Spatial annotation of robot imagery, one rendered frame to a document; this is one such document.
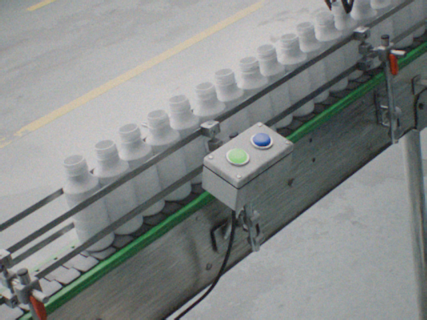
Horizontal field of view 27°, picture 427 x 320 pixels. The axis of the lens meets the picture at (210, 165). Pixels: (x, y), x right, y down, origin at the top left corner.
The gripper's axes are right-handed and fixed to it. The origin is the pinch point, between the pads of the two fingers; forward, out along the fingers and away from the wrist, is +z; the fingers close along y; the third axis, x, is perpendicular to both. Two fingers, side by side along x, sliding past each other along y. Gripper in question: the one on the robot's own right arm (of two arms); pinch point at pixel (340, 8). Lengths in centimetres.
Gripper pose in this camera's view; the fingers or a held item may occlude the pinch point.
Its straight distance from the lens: 187.8
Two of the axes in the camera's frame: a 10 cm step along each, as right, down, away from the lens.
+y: -7.0, -2.3, 6.8
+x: -6.9, 4.6, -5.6
